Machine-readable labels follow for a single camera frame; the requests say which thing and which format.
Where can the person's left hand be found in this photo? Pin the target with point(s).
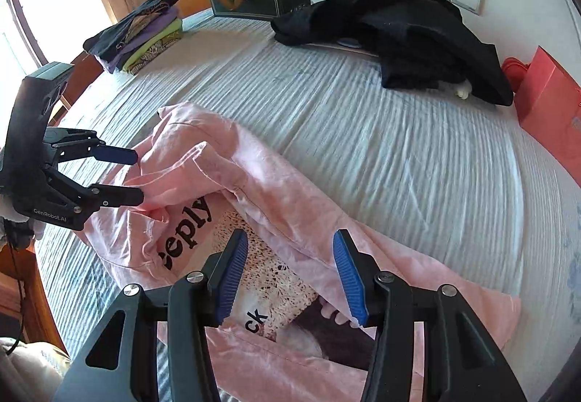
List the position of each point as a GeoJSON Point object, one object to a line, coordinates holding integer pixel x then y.
{"type": "Point", "coordinates": [13, 214]}

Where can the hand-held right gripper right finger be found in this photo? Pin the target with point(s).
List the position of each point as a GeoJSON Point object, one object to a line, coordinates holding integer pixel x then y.
{"type": "Point", "coordinates": [352, 279]}

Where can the green folded garment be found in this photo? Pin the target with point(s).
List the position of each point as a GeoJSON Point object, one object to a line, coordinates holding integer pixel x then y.
{"type": "Point", "coordinates": [159, 43]}

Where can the pink t-shirt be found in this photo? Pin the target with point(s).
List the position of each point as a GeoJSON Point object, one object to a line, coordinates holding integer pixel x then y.
{"type": "Point", "coordinates": [281, 202]}

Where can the wooden nightstand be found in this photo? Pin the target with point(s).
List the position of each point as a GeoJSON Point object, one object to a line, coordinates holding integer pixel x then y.
{"type": "Point", "coordinates": [27, 293]}

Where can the red bag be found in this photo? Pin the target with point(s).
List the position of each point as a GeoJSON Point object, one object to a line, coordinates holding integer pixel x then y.
{"type": "Point", "coordinates": [515, 71]}

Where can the purple folded garment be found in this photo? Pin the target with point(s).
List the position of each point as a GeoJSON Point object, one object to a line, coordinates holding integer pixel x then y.
{"type": "Point", "coordinates": [150, 37]}

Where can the small white object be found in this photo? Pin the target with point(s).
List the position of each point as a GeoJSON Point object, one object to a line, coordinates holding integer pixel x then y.
{"type": "Point", "coordinates": [460, 90]}

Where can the brown patterned folded garment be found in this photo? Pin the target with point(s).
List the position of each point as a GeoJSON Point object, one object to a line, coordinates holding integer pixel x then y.
{"type": "Point", "coordinates": [154, 53]}

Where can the striped light blue bed sheet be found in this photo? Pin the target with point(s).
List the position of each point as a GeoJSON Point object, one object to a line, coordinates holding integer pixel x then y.
{"type": "Point", "coordinates": [386, 148]}

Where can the pile of black clothes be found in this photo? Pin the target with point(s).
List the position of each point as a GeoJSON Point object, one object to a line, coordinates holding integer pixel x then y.
{"type": "Point", "coordinates": [408, 34]}

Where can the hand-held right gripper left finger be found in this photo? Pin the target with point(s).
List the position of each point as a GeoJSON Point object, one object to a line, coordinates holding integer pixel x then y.
{"type": "Point", "coordinates": [231, 275]}

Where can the stack of folded clothes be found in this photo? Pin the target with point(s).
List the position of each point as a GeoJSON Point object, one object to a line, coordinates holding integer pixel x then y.
{"type": "Point", "coordinates": [111, 41]}

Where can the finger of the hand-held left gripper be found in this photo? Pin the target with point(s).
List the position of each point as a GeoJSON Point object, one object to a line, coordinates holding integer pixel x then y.
{"type": "Point", "coordinates": [118, 196]}
{"type": "Point", "coordinates": [115, 154]}

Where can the pink paper bag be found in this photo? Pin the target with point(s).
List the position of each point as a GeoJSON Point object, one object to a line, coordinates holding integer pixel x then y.
{"type": "Point", "coordinates": [553, 111]}

